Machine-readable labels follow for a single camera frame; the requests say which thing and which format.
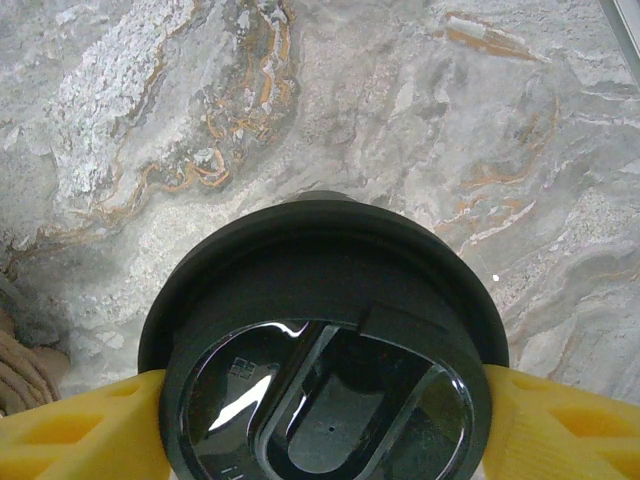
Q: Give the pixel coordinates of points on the brown pulp cup carrier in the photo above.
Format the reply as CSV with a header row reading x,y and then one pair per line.
x,y
25,365

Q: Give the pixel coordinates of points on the black plastic cup lid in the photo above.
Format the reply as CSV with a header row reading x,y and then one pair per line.
x,y
325,280

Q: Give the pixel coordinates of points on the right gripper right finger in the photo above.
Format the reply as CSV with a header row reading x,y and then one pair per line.
x,y
525,440

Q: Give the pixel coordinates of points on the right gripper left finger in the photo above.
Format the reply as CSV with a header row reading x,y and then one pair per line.
x,y
115,450

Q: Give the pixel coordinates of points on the black paper coffee cup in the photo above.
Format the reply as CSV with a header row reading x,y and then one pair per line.
x,y
325,196

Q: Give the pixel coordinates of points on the aluminium table side rail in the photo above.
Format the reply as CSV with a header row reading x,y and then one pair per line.
x,y
627,20

